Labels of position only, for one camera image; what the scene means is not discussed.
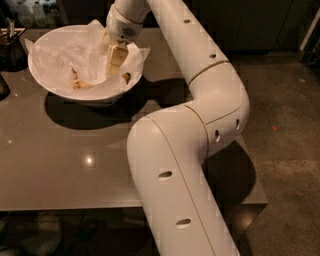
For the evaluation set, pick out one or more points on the white crumpled paper liner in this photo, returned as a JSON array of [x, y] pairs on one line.
[[73, 53]]

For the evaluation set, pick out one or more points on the clear plastic bottle left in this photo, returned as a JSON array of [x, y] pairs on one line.
[[24, 13]]

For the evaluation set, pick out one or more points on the dark object at left edge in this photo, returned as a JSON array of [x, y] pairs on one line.
[[4, 89]]

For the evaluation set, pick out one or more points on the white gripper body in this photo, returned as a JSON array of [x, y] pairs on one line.
[[120, 29]]

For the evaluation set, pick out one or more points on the spotted yellow banana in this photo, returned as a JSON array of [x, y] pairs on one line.
[[80, 84]]

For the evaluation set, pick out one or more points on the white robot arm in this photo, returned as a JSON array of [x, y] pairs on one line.
[[166, 148]]

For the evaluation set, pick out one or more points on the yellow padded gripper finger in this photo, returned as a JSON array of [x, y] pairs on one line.
[[117, 55]]

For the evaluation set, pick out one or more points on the clear plastic bottle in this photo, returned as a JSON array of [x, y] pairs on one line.
[[39, 15], [24, 13]]

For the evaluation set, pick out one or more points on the dark wire utensil holder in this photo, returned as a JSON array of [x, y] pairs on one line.
[[13, 57]]

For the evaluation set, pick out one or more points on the white padded gripper finger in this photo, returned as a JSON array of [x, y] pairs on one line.
[[104, 43]]

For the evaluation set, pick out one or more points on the clear plastic bottle right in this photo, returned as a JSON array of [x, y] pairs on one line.
[[39, 15]]

